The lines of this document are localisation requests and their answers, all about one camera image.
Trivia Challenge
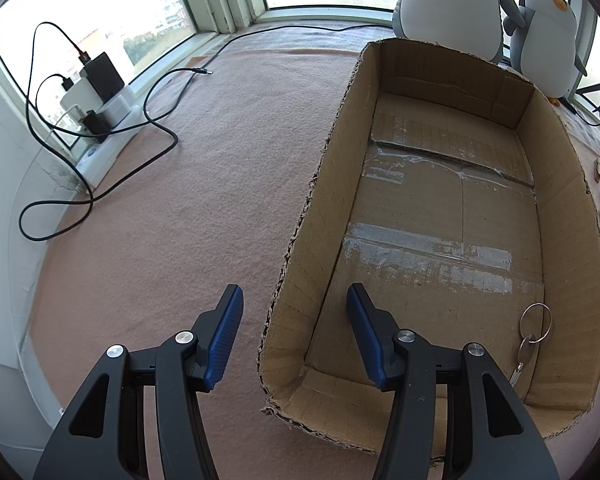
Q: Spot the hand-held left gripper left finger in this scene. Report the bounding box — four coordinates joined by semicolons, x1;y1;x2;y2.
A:
32;284;245;480

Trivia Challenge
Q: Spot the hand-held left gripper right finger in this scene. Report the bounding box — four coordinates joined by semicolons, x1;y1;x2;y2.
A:
346;282;561;480

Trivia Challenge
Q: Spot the cardboard box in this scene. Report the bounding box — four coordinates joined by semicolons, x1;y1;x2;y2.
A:
256;37;600;453

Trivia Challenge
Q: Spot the pink felt blanket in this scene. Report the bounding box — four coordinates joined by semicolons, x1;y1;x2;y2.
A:
27;20;600;480

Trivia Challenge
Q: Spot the white power strip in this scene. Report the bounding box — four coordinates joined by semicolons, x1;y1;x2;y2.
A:
72;87;143;181

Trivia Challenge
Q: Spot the small black charger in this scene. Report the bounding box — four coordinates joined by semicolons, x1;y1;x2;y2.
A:
83;110;112;143

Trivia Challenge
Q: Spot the white charger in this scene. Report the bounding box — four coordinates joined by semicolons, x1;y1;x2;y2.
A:
60;77;106;126

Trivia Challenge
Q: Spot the large black charger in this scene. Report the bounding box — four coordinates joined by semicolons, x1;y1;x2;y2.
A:
80;51;127;102

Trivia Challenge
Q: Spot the large penguin plush toy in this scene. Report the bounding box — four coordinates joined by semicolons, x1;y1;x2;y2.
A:
383;0;527;63

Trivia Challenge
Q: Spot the small penguin plush toy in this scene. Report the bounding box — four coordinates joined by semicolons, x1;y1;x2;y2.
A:
502;0;588;100

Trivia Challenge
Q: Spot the silver key with ring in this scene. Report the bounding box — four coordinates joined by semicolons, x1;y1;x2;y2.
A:
509;302;552;388

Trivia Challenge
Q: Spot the black cable with loose plug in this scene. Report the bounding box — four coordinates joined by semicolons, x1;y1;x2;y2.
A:
19;67;213;241

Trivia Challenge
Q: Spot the black charger cable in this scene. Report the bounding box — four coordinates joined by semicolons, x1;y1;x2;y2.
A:
25;21;98;201

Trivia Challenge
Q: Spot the long black cable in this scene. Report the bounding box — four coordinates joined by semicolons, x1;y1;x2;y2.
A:
200;22;398;73

